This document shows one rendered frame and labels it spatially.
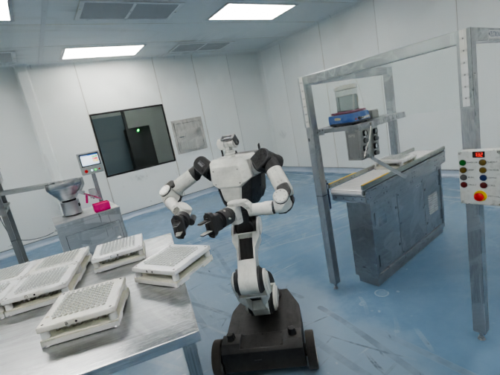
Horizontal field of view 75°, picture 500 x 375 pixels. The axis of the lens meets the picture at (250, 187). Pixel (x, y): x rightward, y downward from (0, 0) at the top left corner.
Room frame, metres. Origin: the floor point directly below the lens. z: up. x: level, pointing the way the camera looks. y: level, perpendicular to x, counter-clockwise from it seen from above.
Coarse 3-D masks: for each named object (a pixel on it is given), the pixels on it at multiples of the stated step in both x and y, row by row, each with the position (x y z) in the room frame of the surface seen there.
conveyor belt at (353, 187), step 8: (416, 152) 3.04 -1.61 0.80; (424, 152) 2.97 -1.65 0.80; (360, 176) 2.51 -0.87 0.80; (368, 176) 2.45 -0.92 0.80; (376, 176) 2.40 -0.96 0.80; (344, 184) 2.37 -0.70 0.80; (352, 184) 2.33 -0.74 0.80; (360, 184) 2.28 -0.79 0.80; (336, 192) 2.27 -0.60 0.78; (344, 192) 2.21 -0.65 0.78; (352, 192) 2.17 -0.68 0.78; (360, 192) 2.12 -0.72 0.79
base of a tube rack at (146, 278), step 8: (192, 264) 1.33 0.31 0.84; (200, 264) 1.32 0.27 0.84; (184, 272) 1.26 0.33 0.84; (192, 272) 1.27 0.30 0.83; (136, 280) 1.30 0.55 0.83; (144, 280) 1.28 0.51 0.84; (152, 280) 1.26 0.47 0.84; (160, 280) 1.24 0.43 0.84; (168, 280) 1.22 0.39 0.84; (184, 280) 1.22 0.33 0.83
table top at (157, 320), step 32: (160, 288) 1.22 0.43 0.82; (0, 320) 1.21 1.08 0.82; (32, 320) 1.16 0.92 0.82; (128, 320) 1.02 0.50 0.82; (160, 320) 0.98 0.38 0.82; (192, 320) 0.95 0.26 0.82; (0, 352) 0.98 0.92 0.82; (32, 352) 0.95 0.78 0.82; (64, 352) 0.91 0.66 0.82; (96, 352) 0.88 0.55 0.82; (128, 352) 0.85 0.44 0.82; (160, 352) 0.85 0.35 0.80
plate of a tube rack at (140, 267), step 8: (200, 248) 1.38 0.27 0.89; (208, 248) 1.38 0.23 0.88; (152, 256) 1.40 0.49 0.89; (192, 256) 1.31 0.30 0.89; (200, 256) 1.33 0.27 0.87; (144, 264) 1.32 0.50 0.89; (152, 264) 1.30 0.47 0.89; (176, 264) 1.25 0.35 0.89; (184, 264) 1.24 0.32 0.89; (144, 272) 1.27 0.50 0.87; (152, 272) 1.25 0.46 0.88; (160, 272) 1.22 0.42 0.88; (168, 272) 1.20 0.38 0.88; (176, 272) 1.20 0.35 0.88
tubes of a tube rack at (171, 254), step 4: (172, 248) 1.43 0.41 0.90; (176, 248) 1.42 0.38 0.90; (184, 248) 1.40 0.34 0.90; (188, 248) 1.39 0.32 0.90; (164, 252) 1.39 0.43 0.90; (168, 252) 1.38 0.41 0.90; (172, 252) 1.37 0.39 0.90; (176, 252) 1.37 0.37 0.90; (180, 252) 1.36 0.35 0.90; (184, 252) 1.35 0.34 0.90; (156, 256) 1.37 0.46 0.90; (160, 256) 1.36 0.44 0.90; (164, 256) 1.35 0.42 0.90; (168, 256) 1.34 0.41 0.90; (172, 256) 1.34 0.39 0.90; (176, 256) 1.32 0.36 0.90; (180, 256) 1.31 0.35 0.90; (152, 260) 1.33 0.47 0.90; (156, 260) 1.31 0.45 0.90; (160, 260) 1.30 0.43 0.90; (164, 260) 1.29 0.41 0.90; (168, 260) 1.28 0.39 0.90; (172, 260) 1.28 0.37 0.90
